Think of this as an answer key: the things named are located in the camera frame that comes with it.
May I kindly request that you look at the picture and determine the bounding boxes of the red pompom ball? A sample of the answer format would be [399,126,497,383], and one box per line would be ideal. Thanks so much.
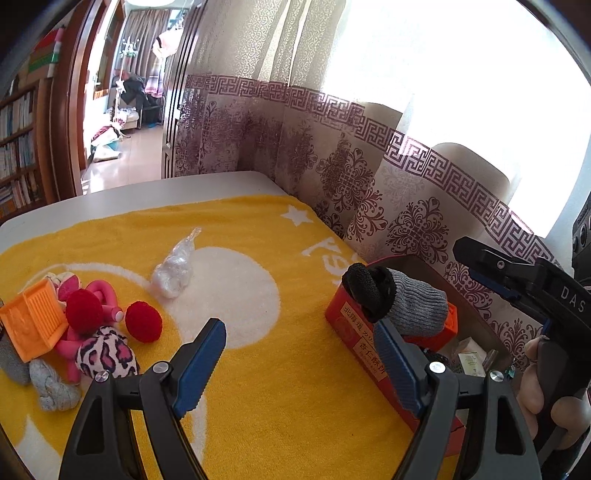
[126,301,163,343]
[65,288,105,335]

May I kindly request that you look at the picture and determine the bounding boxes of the red cardboard box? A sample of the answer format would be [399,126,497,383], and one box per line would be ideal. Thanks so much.
[324,256,515,457]

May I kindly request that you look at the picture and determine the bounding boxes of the pink white sock ball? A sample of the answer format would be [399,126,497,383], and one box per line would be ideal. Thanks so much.
[44,272,79,301]

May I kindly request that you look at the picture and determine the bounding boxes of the tan storage box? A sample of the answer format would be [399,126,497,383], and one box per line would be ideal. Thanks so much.
[21,65,54,85]

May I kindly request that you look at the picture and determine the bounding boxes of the patterned purple beige curtain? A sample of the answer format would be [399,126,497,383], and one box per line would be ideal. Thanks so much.
[161,0,591,374]

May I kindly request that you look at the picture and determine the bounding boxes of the person's right hand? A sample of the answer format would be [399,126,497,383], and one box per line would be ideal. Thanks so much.
[516,336,591,452]

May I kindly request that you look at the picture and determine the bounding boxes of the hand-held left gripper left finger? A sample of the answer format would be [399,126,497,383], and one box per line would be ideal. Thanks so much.
[58,318,227,480]

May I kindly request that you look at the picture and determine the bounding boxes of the pink foam hair curler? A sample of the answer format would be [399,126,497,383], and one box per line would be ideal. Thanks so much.
[54,323,100,385]
[88,279,125,324]

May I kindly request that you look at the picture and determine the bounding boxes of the rows of shelved books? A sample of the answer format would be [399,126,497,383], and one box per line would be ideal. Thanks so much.
[0,88,42,217]

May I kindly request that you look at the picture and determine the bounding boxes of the red white storage box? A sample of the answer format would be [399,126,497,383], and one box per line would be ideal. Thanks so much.
[30,28,65,55]

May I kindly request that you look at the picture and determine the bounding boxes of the green storage box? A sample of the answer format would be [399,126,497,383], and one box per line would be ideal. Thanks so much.
[28,50,62,68]

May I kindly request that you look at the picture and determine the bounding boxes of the yellow white printed towel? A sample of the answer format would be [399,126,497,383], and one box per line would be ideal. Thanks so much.
[0,194,462,480]

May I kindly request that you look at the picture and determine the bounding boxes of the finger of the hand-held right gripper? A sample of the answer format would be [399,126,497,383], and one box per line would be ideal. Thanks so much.
[471,270,551,320]
[452,236,540,289]

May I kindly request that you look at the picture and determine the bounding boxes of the light grey knit sock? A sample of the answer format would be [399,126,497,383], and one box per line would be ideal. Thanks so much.
[29,359,81,412]

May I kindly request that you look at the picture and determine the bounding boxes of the wooden door frame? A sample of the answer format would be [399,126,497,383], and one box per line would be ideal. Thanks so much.
[50,0,123,200]

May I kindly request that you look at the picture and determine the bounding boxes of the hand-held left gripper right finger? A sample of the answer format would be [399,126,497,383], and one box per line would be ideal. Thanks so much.
[373,318,543,480]

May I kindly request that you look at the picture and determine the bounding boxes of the wooden bookcase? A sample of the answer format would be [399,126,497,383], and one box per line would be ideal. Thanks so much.
[0,76,54,222]

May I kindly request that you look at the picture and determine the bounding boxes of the white coat stand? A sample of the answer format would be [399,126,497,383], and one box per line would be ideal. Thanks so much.
[115,37,139,134]

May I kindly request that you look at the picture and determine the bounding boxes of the leopard print sock ball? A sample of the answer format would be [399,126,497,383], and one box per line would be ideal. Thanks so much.
[75,325,140,379]

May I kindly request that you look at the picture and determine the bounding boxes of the dark wooden door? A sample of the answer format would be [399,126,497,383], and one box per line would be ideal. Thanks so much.
[159,0,201,180]

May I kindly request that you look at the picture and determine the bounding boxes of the clear plastic bag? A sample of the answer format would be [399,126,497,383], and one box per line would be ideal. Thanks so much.
[151,226,204,300]

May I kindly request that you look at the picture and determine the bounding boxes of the pile of dark clothes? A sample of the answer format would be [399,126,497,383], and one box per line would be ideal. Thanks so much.
[121,76,146,112]

